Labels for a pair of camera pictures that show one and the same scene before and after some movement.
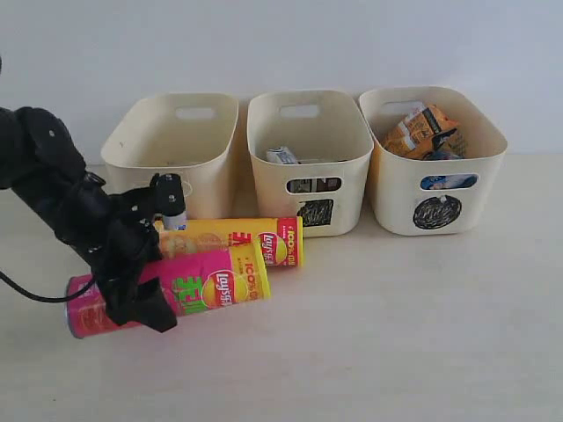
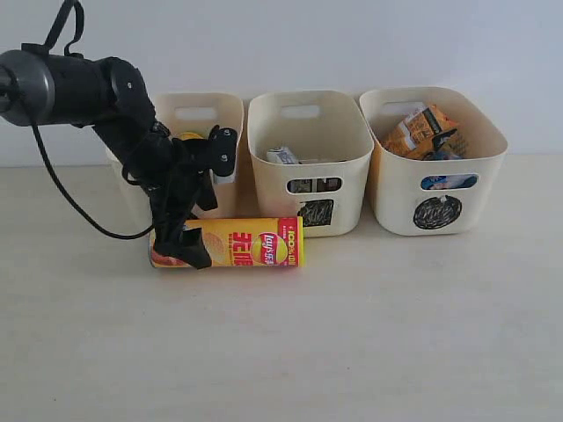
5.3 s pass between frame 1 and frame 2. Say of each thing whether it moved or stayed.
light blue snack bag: stayed
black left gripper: moved
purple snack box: stayed
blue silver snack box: stayed
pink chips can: moved
